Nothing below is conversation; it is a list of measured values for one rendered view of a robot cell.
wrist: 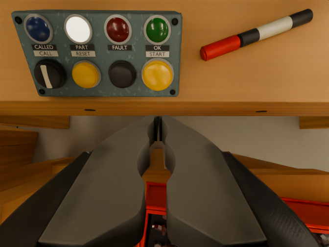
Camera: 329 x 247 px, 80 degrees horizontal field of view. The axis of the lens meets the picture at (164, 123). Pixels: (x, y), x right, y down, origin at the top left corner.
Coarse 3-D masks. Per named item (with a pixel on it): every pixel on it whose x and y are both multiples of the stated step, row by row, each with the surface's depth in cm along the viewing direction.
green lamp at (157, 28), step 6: (156, 18) 17; (150, 24) 17; (156, 24) 17; (162, 24) 17; (150, 30) 17; (156, 30) 17; (162, 30) 17; (150, 36) 18; (156, 36) 18; (162, 36) 18; (156, 42) 18
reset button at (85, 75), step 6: (78, 66) 18; (84, 66) 18; (90, 66) 19; (72, 72) 19; (78, 72) 18; (84, 72) 18; (90, 72) 19; (96, 72) 19; (78, 78) 19; (84, 78) 19; (90, 78) 19; (96, 78) 19; (78, 84) 19; (84, 84) 19; (90, 84) 19
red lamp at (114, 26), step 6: (114, 18) 17; (120, 18) 17; (108, 24) 17; (114, 24) 17; (120, 24) 17; (126, 24) 17; (108, 30) 17; (114, 30) 17; (120, 30) 17; (126, 30) 17; (114, 36) 18; (120, 36) 18; (126, 36) 18
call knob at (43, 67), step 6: (36, 66) 18; (42, 66) 18; (48, 66) 18; (54, 66) 19; (36, 72) 18; (42, 72) 18; (48, 72) 18; (54, 72) 18; (60, 72) 19; (36, 78) 19; (42, 78) 19; (48, 78) 19; (54, 78) 19; (60, 78) 19; (42, 84) 19; (48, 84) 19; (54, 84) 19; (60, 84) 19
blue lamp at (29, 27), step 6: (30, 18) 17; (36, 18) 17; (30, 24) 17; (36, 24) 17; (42, 24) 17; (30, 30) 17; (36, 30) 17; (42, 30) 17; (48, 30) 17; (36, 36) 18; (42, 36) 18; (48, 36) 18
